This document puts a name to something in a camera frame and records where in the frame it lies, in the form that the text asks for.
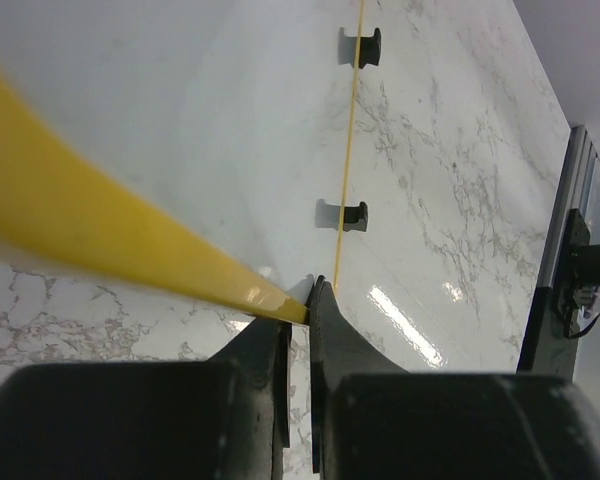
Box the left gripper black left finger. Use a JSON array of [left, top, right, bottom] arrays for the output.
[[0, 318, 291, 479]]

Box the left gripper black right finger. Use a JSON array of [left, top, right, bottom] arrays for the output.
[[308, 277, 600, 479]]

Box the yellow framed whiteboard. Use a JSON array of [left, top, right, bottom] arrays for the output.
[[0, 1, 362, 324]]

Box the right aluminium frame post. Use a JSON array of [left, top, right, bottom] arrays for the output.
[[536, 125, 597, 288]]

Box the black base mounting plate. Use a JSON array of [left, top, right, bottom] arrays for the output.
[[516, 209, 600, 380]]

